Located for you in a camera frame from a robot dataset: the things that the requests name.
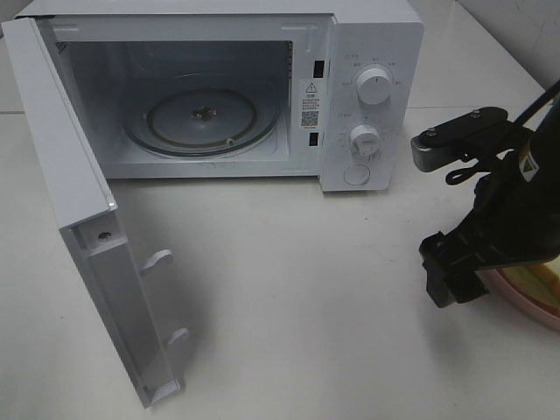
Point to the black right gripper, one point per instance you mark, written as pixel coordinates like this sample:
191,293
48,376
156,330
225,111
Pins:
514,219

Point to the pink round plate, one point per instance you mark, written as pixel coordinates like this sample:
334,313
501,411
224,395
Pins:
495,280

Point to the white bread sandwich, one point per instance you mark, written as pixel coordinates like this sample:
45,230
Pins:
538,283

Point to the round door release button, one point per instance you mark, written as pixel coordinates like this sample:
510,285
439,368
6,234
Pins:
357,175

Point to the white microwave door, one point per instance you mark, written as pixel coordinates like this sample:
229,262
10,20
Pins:
85,208

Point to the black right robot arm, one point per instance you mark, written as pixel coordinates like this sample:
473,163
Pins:
543,113

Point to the white lower timer knob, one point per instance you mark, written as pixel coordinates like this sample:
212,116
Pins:
365,140

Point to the white upper power knob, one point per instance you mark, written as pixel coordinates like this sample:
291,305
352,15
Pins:
373,84

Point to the white microwave oven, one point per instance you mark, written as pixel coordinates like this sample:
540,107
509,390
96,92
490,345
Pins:
302,55

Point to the glass microwave turntable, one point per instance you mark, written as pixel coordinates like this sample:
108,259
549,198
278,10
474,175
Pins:
201,122

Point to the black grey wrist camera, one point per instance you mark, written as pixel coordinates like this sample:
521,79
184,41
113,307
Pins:
464,138

